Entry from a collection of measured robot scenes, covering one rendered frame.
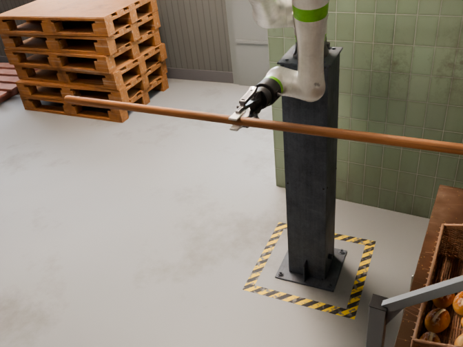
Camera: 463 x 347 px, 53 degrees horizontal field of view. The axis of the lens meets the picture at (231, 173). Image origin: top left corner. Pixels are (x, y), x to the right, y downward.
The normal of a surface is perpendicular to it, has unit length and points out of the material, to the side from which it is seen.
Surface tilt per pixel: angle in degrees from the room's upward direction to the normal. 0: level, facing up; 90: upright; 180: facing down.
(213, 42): 90
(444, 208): 0
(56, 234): 0
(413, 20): 90
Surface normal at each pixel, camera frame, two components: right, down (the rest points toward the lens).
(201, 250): -0.10, -0.83
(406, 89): -0.47, 0.52
